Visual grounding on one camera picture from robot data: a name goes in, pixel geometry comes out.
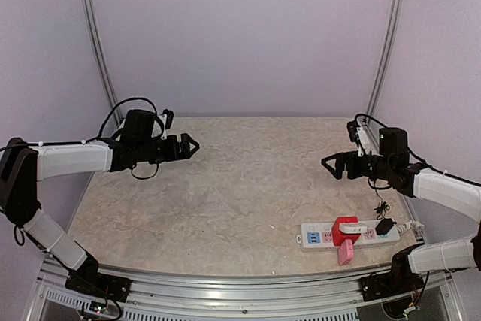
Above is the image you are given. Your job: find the white multicolour power strip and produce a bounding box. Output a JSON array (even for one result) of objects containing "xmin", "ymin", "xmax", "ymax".
[{"xmin": 295, "ymin": 220, "xmax": 401, "ymax": 253}]

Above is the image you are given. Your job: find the small circuit board with led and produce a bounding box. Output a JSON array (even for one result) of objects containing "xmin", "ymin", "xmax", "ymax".
[{"xmin": 88, "ymin": 301, "xmax": 109, "ymax": 315}]

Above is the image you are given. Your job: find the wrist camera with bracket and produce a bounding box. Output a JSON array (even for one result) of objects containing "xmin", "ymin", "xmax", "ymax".
[
  {"xmin": 346, "ymin": 120, "xmax": 372, "ymax": 156},
  {"xmin": 158, "ymin": 109, "xmax": 174, "ymax": 139}
]

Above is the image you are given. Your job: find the left aluminium frame post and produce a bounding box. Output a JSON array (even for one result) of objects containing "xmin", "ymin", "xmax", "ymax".
[{"xmin": 81, "ymin": 0, "xmax": 123, "ymax": 126}]

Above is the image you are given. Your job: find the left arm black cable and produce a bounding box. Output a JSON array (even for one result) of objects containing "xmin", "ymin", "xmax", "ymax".
[{"xmin": 0, "ymin": 98, "xmax": 166, "ymax": 181}]

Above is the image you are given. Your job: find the front aluminium rail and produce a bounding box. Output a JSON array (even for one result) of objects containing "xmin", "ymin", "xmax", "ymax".
[{"xmin": 24, "ymin": 260, "xmax": 464, "ymax": 320}]

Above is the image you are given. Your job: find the white plug adapter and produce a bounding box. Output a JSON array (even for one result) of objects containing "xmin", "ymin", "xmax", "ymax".
[{"xmin": 339, "ymin": 223, "xmax": 368, "ymax": 235}]

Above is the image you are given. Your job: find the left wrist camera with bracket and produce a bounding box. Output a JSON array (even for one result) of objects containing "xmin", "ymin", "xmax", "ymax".
[{"xmin": 158, "ymin": 109, "xmax": 174, "ymax": 139}]

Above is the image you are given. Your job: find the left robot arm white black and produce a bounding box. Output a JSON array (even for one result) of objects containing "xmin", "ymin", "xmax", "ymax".
[{"xmin": 1, "ymin": 109, "xmax": 200, "ymax": 295}]

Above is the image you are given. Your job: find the white power strip cord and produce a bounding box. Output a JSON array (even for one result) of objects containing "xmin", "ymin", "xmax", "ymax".
[{"xmin": 396, "ymin": 220, "xmax": 425, "ymax": 234}]

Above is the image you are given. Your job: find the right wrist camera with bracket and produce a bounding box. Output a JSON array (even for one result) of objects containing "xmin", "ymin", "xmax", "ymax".
[{"xmin": 346, "ymin": 120, "xmax": 372, "ymax": 156}]

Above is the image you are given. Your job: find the pink cube plug adapter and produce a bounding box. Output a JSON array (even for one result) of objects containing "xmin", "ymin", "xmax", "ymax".
[{"xmin": 337, "ymin": 239, "xmax": 354, "ymax": 266}]

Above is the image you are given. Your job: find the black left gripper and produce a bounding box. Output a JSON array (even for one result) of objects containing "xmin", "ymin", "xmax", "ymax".
[{"xmin": 135, "ymin": 132, "xmax": 199, "ymax": 163}]

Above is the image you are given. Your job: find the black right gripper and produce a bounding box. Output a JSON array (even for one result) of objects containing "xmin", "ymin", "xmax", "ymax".
[{"xmin": 322, "ymin": 150, "xmax": 393, "ymax": 180}]

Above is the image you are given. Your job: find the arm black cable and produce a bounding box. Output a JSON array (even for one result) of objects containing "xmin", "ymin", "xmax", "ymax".
[
  {"xmin": 352, "ymin": 112, "xmax": 448, "ymax": 190},
  {"xmin": 0, "ymin": 98, "xmax": 166, "ymax": 181}
]

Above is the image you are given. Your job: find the aluminium frame post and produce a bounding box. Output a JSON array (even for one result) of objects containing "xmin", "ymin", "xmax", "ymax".
[
  {"xmin": 81, "ymin": 0, "xmax": 123, "ymax": 126},
  {"xmin": 366, "ymin": 0, "xmax": 403, "ymax": 116}
]

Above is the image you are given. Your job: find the right aluminium frame post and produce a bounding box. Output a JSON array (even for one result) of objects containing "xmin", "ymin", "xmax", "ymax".
[{"xmin": 366, "ymin": 0, "xmax": 403, "ymax": 116}]

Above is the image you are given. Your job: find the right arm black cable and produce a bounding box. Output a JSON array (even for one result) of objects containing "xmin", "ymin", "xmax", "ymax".
[{"xmin": 352, "ymin": 112, "xmax": 448, "ymax": 190}]

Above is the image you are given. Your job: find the black power adapter with cable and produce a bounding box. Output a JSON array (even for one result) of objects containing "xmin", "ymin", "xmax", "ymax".
[{"xmin": 374, "ymin": 187, "xmax": 397, "ymax": 235}]

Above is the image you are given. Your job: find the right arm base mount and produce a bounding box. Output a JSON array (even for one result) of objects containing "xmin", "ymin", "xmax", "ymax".
[{"xmin": 359, "ymin": 271, "xmax": 424, "ymax": 302}]

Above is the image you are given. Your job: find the red cube socket adapter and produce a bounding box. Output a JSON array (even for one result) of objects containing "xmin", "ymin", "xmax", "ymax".
[{"xmin": 331, "ymin": 216, "xmax": 361, "ymax": 247}]

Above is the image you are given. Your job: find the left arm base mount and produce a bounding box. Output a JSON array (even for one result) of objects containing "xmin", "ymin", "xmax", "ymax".
[{"xmin": 65, "ymin": 271, "xmax": 132, "ymax": 302}]

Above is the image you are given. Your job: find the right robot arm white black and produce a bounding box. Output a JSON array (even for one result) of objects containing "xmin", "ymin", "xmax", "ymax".
[{"xmin": 320, "ymin": 121, "xmax": 480, "ymax": 294}]

